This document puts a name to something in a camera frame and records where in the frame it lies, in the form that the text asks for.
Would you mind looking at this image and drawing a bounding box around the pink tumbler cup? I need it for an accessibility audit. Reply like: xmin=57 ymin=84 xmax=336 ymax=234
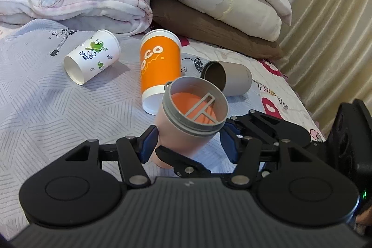
xmin=151 ymin=76 xmax=229 ymax=168

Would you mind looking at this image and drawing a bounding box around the grey metal cup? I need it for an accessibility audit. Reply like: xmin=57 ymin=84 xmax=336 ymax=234
xmin=200 ymin=61 xmax=252 ymax=97

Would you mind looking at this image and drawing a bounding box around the orange paper cup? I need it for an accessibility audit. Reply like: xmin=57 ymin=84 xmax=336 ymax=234
xmin=139 ymin=30 xmax=182 ymax=115

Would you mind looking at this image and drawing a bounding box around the white frog paper cup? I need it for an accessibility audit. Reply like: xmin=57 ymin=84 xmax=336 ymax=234
xmin=64 ymin=30 xmax=121 ymax=86

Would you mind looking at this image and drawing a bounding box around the cartoon bear bed sheet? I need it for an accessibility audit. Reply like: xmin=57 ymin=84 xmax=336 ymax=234
xmin=181 ymin=41 xmax=323 ymax=141

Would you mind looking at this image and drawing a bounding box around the light blue patterned mat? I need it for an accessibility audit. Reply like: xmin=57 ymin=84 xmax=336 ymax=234
xmin=1 ymin=21 xmax=153 ymax=239

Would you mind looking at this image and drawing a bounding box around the beige curtain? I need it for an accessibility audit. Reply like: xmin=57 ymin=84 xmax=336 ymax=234
xmin=277 ymin=0 xmax=371 ymax=133

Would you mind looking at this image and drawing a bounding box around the cream folded blanket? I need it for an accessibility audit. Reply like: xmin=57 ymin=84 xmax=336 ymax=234
xmin=179 ymin=0 xmax=282 ymax=42

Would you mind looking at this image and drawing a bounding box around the brown pillow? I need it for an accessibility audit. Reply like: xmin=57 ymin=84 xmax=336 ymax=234
xmin=151 ymin=0 xmax=282 ymax=60

